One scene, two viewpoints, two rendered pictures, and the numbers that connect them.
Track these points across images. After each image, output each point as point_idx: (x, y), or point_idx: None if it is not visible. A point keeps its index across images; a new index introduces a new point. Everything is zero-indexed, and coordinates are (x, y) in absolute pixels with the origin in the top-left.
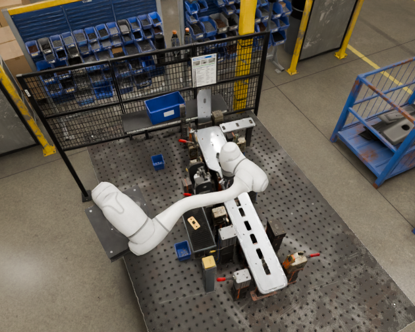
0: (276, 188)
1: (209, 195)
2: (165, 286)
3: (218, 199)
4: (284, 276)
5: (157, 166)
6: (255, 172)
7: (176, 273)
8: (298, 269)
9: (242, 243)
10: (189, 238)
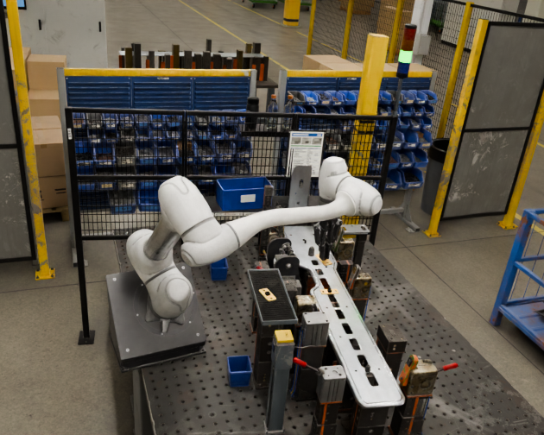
0: (397, 324)
1: (301, 207)
2: (201, 413)
3: (312, 213)
4: (401, 391)
5: (217, 273)
6: (364, 185)
7: (222, 401)
8: (424, 394)
9: (336, 345)
10: (258, 307)
